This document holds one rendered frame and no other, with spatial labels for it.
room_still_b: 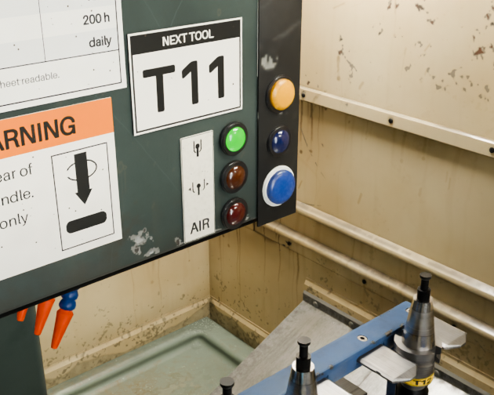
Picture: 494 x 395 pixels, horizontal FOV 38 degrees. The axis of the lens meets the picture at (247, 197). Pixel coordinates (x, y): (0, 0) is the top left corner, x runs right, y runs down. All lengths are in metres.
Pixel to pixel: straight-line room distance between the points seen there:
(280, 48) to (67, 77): 0.18
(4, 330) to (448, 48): 0.92
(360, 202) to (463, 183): 0.27
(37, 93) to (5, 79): 0.02
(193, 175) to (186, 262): 1.48
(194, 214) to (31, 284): 0.14
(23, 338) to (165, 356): 0.73
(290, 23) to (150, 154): 0.15
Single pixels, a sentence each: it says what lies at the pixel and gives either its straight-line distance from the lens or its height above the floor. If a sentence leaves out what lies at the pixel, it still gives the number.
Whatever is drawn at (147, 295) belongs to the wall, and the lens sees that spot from 1.99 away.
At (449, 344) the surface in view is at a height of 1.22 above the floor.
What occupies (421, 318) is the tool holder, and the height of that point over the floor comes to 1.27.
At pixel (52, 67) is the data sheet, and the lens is 0.47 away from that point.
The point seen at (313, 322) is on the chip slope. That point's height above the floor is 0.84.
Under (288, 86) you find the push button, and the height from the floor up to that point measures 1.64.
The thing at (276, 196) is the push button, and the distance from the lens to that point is 0.60.
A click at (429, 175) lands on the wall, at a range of 1.43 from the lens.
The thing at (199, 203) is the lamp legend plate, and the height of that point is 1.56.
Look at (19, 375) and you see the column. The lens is 1.42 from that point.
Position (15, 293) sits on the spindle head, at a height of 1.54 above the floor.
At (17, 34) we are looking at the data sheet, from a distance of 0.46.
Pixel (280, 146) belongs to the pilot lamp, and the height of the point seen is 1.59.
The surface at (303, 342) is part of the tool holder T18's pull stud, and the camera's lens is 0.81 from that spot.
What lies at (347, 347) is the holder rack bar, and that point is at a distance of 0.99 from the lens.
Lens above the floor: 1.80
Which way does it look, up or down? 24 degrees down
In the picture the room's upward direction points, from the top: straight up
